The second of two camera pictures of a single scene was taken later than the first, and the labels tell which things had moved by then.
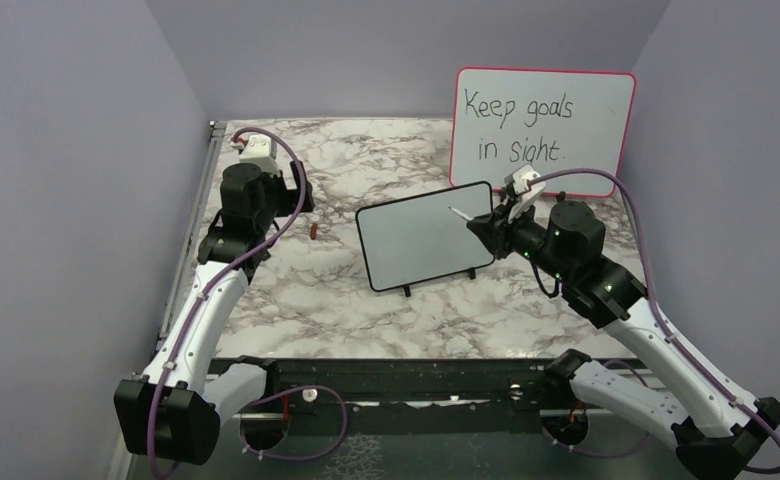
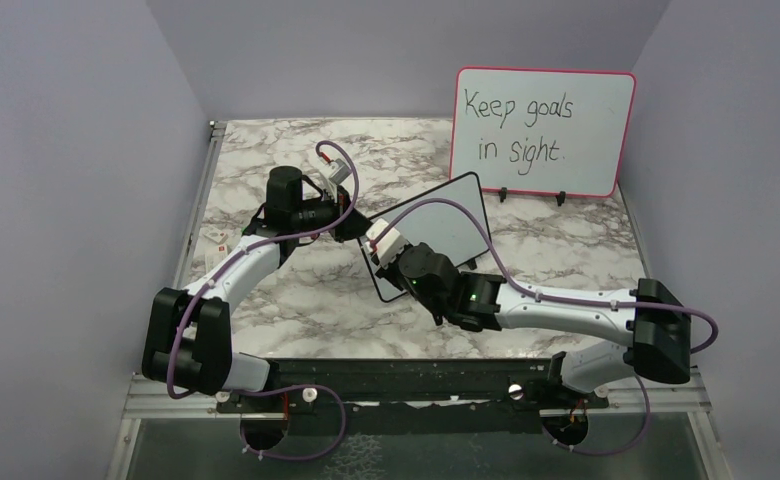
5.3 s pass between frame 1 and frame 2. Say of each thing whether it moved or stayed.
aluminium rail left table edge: stayed
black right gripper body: moved
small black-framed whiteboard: moved
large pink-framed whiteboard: stayed
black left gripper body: moved
